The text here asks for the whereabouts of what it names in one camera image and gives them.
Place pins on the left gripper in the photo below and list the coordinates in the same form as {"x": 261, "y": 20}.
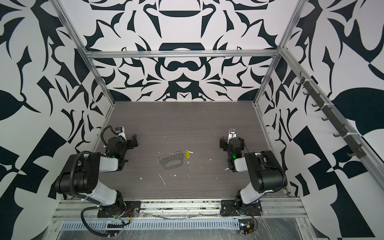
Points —
{"x": 130, "y": 142}

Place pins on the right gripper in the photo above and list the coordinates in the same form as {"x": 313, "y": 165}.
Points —
{"x": 233, "y": 141}

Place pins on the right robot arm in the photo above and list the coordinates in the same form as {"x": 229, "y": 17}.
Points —
{"x": 265, "y": 173}

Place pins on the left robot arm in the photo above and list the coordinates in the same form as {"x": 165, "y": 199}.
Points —
{"x": 80, "y": 175}

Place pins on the green circuit board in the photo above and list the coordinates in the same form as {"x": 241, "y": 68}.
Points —
{"x": 246, "y": 227}

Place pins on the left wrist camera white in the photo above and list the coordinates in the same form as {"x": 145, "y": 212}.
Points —
{"x": 121, "y": 132}

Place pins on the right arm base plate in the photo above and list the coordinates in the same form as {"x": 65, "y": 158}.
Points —
{"x": 240, "y": 207}

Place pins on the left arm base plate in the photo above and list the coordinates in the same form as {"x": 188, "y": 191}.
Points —
{"x": 118, "y": 208}

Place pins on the aluminium front rail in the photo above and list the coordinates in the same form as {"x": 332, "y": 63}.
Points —
{"x": 171, "y": 209}

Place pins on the white slotted cable duct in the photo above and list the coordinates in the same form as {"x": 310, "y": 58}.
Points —
{"x": 196, "y": 224}

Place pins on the dark wall hook rack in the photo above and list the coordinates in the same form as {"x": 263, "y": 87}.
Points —
{"x": 334, "y": 116}

